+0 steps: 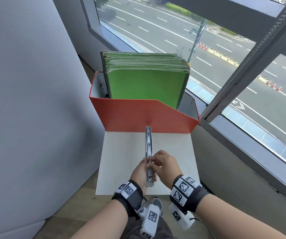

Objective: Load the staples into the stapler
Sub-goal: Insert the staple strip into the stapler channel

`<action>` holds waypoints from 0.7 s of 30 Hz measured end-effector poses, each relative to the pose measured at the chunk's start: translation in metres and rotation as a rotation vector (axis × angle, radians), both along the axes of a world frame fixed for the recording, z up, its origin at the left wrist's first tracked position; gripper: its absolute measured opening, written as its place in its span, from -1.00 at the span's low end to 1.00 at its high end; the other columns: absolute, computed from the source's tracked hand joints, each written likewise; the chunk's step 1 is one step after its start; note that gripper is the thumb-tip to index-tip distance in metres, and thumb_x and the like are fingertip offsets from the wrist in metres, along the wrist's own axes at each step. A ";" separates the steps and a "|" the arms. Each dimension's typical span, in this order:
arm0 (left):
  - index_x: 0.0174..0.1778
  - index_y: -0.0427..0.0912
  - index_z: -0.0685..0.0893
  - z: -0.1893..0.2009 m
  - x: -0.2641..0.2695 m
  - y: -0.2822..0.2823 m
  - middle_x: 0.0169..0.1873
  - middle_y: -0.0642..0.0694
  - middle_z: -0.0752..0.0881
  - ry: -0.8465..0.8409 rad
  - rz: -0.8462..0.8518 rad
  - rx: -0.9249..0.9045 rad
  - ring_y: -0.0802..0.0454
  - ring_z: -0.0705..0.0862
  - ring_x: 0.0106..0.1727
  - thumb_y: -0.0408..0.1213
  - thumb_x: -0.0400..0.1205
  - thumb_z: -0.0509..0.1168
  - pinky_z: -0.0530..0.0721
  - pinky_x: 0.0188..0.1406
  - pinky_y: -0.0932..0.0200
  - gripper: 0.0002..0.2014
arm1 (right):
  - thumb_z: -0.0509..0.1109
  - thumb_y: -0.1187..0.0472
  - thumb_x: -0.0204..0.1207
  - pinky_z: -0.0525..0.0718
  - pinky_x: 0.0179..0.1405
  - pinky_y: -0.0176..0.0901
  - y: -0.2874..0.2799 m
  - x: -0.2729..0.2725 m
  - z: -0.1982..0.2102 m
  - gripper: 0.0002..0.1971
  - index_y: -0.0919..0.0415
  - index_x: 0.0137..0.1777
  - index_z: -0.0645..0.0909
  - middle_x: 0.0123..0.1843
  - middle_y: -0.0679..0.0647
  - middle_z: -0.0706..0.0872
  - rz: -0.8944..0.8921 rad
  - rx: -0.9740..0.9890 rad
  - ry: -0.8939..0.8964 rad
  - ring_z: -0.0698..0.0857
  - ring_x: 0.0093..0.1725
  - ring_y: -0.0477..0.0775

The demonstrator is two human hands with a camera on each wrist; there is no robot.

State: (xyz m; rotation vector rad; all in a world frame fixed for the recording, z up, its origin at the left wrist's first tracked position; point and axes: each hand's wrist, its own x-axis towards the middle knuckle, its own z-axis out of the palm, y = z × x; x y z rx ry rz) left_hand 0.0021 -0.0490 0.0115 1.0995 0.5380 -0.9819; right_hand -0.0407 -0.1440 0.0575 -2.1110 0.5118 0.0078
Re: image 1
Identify person's left hand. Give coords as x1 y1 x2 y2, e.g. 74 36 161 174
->
130 158 157 195

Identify person's right hand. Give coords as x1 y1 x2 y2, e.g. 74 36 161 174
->
146 150 183 190

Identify silver metal stapler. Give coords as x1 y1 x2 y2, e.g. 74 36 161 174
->
145 126 155 187

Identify person's right forearm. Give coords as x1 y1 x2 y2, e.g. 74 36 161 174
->
195 194 286 239

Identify person's left forearm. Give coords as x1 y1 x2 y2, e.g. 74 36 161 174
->
70 199 129 239

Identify black left wristband with markers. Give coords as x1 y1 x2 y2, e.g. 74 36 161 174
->
111 180 148 218

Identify black wristband with markers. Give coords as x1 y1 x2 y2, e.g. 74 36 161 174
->
111 180 148 218
170 175 210 213

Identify person's grey shoe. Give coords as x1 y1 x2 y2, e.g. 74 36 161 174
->
150 197 164 218

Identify black right wristband with markers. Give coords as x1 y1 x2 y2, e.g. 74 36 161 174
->
170 175 210 213

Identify orange file box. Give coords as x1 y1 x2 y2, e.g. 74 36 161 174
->
89 71 200 134

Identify person's dark grey shorts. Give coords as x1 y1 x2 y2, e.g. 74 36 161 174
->
127 213 175 239

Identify stack of green folders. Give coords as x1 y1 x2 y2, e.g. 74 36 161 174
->
100 50 191 110

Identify grey fabric partition panel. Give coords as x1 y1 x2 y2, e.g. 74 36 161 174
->
0 0 106 239

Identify row of yellow road barriers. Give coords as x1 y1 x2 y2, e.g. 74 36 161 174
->
207 48 241 68

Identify green street lamp pole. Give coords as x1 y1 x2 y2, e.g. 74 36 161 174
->
186 18 207 64

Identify green roadside hedge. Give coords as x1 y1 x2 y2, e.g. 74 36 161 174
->
164 2 238 37

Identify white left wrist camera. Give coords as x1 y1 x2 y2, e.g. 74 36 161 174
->
138 204 161 239

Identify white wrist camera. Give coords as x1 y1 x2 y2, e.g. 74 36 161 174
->
168 203 195 231
138 204 161 239

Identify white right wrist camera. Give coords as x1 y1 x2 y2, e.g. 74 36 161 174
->
168 203 195 231

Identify thin black cable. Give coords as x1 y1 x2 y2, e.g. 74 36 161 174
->
190 217 217 239

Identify metal bead blind chain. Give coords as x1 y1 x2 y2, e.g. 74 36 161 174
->
199 0 286 120

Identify dark grey window frame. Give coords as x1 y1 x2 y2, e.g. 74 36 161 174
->
79 0 286 210

